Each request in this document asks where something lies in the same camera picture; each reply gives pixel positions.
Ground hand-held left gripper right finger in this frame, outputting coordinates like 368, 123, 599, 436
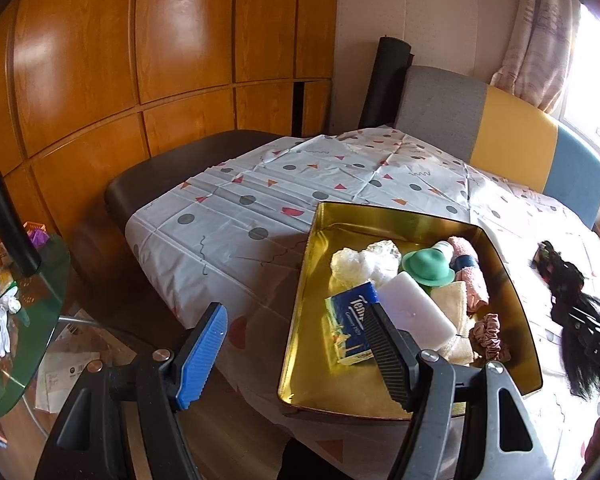
362, 302, 556, 480

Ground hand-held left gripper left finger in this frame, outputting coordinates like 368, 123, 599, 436
34, 302, 228, 480

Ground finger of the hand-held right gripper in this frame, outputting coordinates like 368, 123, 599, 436
550, 303, 600, 343

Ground black wig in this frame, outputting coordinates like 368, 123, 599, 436
544, 259, 600, 402

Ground blue tissue pack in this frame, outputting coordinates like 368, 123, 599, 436
324, 281, 382, 367

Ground white soap bar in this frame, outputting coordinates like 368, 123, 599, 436
377, 271, 458, 352

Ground beige waffle cloth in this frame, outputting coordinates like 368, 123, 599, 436
437, 329, 482, 367

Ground yellow cloth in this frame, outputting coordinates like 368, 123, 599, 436
431, 281, 469, 332

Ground pink scrunchie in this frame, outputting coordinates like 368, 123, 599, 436
468, 312, 512, 362

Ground green hat-shaped toy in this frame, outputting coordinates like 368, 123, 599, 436
401, 249, 456, 289

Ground clear plastic bag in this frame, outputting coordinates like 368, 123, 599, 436
330, 241, 406, 284

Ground pink towel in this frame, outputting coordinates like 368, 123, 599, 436
447, 236, 492, 312

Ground gold metal tray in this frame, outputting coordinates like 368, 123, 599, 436
277, 201, 544, 421

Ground papers on floor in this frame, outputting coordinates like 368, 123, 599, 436
34, 315, 107, 412

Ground printed bed sheet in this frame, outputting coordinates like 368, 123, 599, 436
125, 127, 600, 480

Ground green glass table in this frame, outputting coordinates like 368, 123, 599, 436
0, 232, 102, 419

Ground white ribbon bow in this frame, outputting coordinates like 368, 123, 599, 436
0, 285, 24, 354

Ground grey yellow blue headboard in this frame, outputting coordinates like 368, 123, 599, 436
392, 65, 600, 232

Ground black flask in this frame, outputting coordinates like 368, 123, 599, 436
0, 172, 43, 278

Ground window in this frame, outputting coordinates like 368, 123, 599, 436
560, 5, 600, 172

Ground black rolled mat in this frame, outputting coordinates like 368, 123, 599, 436
358, 36, 413, 132

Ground patterned curtain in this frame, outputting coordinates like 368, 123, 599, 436
490, 0, 584, 114

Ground wooden wardrobe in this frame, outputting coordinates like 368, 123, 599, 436
0, 0, 339, 283

